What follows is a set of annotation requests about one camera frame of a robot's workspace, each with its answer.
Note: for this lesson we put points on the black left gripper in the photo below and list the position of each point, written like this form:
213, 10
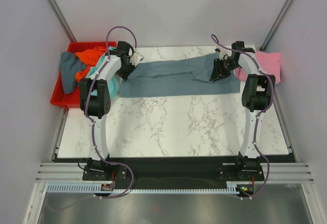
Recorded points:
125, 76

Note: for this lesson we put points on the slate blue t-shirt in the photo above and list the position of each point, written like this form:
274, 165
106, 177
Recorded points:
190, 76

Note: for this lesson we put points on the right aluminium corner post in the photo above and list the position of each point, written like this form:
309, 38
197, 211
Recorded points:
276, 24

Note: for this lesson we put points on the light blue slotted cable duct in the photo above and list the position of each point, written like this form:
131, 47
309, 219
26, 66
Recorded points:
106, 188

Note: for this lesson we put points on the left aluminium corner post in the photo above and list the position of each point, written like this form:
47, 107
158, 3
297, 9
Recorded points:
61, 19

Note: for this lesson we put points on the aluminium corner post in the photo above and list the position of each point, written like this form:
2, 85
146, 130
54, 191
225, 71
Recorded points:
276, 24
61, 19

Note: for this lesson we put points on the orange t-shirt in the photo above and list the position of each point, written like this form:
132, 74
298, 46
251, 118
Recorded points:
90, 58

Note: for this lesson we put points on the dark blue t-shirt in bin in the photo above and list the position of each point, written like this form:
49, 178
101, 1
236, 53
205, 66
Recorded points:
70, 65

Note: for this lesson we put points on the red plastic bin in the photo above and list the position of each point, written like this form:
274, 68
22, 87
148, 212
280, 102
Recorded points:
71, 100

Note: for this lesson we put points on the aqua t-shirt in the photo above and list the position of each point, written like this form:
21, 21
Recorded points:
105, 69

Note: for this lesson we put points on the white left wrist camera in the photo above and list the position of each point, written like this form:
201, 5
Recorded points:
136, 58

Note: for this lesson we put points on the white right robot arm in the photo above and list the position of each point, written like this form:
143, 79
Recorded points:
258, 92

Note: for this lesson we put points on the aluminium frame rails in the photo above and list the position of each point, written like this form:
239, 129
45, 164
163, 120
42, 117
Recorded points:
49, 173

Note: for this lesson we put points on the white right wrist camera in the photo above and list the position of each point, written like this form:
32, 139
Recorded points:
223, 53

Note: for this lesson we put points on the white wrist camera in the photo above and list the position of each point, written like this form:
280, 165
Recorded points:
223, 53
136, 58

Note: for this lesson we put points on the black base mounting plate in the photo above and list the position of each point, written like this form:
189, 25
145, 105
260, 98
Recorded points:
207, 171

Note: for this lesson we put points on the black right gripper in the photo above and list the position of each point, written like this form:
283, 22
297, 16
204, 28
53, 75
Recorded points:
217, 72

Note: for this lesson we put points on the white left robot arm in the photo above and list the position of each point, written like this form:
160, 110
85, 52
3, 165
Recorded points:
95, 100

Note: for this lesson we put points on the folded pink t-shirt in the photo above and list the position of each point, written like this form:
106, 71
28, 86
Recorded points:
269, 63

